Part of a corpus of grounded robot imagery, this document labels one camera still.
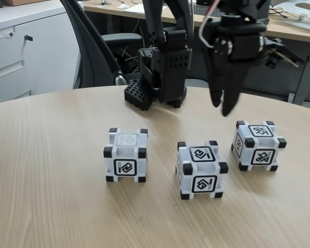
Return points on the white cube crossed symbol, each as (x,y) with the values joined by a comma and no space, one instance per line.
(263,157)

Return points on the white cube spiral symbol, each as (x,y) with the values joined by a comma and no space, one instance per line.
(204,184)

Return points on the wooden office desk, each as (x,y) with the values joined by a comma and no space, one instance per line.
(286,31)

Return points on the black keyboard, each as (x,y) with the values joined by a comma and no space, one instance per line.
(204,11)

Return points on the silver laptop stand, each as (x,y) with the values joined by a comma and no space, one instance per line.
(304,23)

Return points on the white paper sheet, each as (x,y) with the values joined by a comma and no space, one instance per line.
(134,7)

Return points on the black mesh office chair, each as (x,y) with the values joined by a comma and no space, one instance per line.
(93,51)

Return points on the white cube zigzag symbol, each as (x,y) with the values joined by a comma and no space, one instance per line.
(125,168)

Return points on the white filing cabinet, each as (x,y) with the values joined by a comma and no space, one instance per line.
(41,51)

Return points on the black cabinet key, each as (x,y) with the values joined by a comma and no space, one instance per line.
(28,38)

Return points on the cardboard box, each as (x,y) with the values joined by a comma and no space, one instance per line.
(20,2)

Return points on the grey round pedestal base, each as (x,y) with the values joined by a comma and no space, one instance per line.
(197,84)

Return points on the black gripper camera mount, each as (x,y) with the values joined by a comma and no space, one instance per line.
(273,49)

